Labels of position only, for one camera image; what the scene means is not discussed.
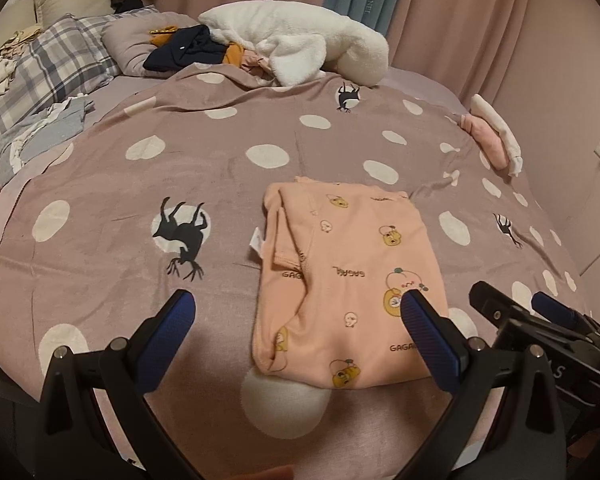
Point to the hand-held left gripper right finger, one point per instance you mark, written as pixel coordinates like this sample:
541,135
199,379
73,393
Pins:
427,340

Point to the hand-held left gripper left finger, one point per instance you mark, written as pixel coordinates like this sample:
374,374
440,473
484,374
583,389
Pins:
172,330

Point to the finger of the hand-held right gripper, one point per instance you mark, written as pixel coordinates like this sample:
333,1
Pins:
552,306
492,305

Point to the peach cartoon print garment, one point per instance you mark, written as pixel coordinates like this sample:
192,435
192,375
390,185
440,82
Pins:
330,270

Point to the light blue clothes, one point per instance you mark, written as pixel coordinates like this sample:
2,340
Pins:
45,130

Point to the mauve dotted blanket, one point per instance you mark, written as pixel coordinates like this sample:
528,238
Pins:
105,270

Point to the pink folded cloth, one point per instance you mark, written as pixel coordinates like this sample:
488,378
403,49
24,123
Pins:
487,140

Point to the white folded cloth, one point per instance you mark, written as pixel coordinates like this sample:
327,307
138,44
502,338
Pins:
507,130

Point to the small pink cloth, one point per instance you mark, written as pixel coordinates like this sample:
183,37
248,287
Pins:
255,62

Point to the navy blue cloth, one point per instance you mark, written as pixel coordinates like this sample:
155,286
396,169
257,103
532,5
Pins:
190,50

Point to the orange cloth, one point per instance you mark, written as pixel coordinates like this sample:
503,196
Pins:
234,55

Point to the mauve grey pillow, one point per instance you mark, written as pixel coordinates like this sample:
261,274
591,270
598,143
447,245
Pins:
125,40

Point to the pink curtain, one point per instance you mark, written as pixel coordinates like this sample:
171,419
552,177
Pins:
455,10

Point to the plaid pillow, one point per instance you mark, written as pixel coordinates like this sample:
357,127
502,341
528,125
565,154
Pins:
55,55

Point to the mustard yellow cloth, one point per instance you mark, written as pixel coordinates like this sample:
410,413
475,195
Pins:
162,31

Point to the white fleece garment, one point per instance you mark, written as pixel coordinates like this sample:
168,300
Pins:
305,30

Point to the beige pillow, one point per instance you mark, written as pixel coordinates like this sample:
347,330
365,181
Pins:
70,2

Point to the grey cushion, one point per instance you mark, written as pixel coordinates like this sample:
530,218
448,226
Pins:
5,25

